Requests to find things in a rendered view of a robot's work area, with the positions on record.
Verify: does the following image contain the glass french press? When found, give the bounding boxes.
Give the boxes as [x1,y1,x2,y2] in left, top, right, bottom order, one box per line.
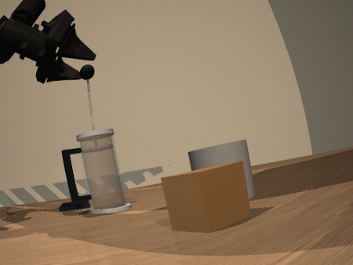
[62,64,132,214]

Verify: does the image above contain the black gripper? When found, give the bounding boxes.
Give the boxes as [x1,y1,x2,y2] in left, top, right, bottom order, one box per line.
[16,14,96,84]

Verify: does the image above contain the grey cylinder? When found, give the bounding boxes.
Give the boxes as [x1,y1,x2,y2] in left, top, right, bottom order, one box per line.
[188,140,255,199]

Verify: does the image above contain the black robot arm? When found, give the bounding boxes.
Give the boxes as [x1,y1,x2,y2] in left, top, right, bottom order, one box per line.
[0,0,75,64]

